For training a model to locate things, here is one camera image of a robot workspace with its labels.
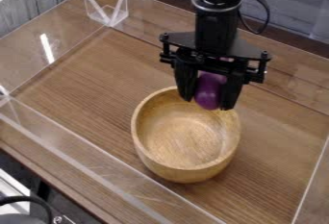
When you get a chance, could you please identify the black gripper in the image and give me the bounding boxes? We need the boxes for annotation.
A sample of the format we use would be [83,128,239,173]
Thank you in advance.
[159,0,271,111]

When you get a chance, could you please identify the purple toy eggplant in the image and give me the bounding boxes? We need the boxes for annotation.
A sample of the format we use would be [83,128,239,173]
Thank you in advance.
[194,71,228,111]

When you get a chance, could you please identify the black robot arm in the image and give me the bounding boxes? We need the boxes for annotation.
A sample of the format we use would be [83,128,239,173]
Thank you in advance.
[159,0,271,111]

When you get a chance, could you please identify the oval wooden bowl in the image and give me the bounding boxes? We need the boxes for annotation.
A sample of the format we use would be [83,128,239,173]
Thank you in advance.
[131,87,242,184]

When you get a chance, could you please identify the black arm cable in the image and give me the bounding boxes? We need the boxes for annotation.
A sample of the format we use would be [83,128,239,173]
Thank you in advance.
[236,0,272,36]

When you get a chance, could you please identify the clear acrylic corner bracket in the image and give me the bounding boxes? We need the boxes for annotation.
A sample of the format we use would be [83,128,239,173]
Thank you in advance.
[83,0,128,28]

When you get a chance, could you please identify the clear acrylic enclosure walls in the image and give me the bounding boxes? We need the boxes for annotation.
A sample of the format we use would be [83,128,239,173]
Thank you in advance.
[0,0,329,224]

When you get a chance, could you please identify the black cable bottom left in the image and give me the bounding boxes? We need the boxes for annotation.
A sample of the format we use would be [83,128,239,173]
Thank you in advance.
[0,195,52,224]

